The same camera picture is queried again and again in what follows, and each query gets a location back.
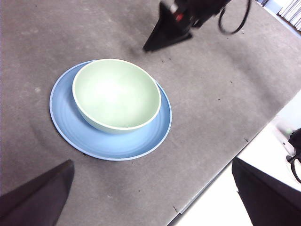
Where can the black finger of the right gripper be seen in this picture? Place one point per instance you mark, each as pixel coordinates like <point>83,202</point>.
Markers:
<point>164,33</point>

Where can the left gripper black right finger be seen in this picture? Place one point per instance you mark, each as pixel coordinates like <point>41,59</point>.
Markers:
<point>270,202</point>

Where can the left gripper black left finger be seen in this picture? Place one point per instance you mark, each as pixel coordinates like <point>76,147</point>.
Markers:
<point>35,202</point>

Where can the green ribbed bowl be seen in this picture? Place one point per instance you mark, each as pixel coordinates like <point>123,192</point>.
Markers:
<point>117,99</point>

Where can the blue round plate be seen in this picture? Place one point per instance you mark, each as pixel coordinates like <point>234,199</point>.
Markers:
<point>117,146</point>

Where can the stack of white sheets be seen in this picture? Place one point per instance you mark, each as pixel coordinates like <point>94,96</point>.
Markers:
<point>290,11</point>

